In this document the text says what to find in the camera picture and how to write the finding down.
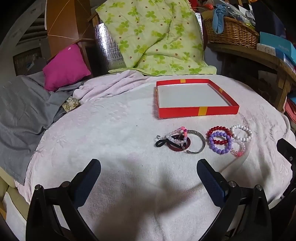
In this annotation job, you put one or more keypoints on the black hair clip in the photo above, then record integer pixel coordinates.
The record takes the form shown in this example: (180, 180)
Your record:
(161, 144)

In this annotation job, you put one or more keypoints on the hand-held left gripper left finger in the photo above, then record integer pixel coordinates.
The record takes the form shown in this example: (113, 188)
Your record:
(89, 178)

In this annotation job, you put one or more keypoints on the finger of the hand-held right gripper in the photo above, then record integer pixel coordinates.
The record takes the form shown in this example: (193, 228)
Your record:
(286, 149)

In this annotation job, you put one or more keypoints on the magenta pillow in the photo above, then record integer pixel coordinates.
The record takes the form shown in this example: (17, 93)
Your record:
(64, 67)

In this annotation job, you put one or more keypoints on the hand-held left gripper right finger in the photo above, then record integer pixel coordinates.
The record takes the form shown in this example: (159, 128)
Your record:
(211, 183)

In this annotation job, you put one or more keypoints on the silver cuff bangle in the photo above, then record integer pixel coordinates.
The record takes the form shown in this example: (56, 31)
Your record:
(203, 141)

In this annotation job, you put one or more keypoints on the light wicker basket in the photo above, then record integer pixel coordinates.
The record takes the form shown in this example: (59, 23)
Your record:
(233, 32)

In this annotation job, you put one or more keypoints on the grey cloth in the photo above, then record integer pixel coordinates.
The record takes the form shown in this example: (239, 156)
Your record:
(20, 111)

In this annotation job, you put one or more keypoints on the pale pink blanket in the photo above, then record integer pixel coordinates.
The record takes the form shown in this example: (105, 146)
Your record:
(104, 129)

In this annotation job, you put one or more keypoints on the wooden shelf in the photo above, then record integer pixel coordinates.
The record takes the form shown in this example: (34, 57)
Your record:
(254, 55)

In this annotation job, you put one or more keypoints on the blue box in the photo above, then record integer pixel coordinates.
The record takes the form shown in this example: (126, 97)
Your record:
(275, 39)

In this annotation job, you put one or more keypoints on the small patterned cloth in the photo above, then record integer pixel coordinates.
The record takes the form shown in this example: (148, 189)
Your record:
(70, 104)

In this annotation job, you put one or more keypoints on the red shallow cardboard box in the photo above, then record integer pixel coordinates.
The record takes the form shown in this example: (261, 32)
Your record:
(175, 112)

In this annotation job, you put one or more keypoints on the cream mattress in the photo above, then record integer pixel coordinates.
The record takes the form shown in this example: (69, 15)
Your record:
(9, 199)

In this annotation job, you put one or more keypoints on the green floral quilt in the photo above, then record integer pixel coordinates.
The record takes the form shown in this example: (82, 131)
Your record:
(143, 34)

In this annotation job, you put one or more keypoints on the blue cloth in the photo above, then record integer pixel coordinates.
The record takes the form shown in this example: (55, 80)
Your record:
(218, 18)

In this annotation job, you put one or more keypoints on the dark wicker drawer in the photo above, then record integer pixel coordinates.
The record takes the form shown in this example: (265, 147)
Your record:
(25, 61)

